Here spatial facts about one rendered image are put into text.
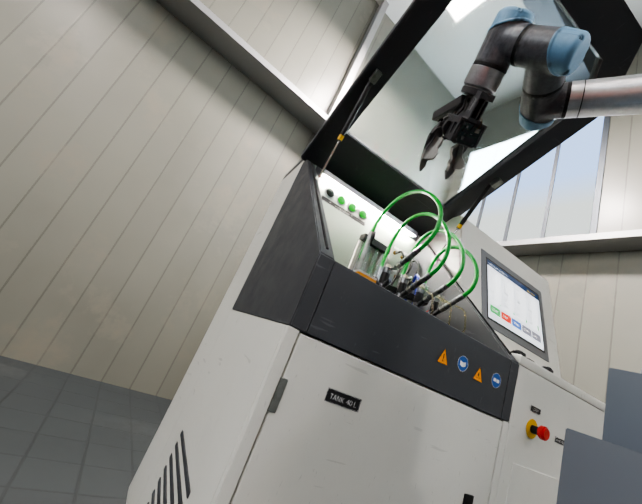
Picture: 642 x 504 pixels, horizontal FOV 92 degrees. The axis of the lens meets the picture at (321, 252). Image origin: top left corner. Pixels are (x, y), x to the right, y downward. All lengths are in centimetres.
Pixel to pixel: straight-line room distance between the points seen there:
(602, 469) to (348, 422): 38
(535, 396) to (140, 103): 309
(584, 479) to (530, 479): 62
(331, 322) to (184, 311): 230
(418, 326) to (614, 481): 39
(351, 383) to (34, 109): 285
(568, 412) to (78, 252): 287
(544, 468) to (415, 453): 50
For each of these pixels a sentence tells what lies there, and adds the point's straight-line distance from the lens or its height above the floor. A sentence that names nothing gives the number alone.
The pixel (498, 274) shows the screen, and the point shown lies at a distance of 158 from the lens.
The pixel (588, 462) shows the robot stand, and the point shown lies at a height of 77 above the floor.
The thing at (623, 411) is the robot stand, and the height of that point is 84.
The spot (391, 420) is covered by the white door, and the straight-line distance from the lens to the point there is 77.
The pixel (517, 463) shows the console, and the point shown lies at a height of 70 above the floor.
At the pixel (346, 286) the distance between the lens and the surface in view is 66.
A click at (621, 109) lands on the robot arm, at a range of 92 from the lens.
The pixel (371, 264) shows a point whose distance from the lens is 133.
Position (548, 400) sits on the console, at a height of 90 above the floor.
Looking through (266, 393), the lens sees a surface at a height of 67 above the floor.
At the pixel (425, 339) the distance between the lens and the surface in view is 80.
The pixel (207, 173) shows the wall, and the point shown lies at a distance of 301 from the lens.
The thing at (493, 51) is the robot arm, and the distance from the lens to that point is 86.
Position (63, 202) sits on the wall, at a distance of 288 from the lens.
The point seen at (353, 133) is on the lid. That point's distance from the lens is 129.
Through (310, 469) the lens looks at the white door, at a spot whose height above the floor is 57.
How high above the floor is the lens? 76
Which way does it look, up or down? 17 degrees up
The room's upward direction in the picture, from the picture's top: 23 degrees clockwise
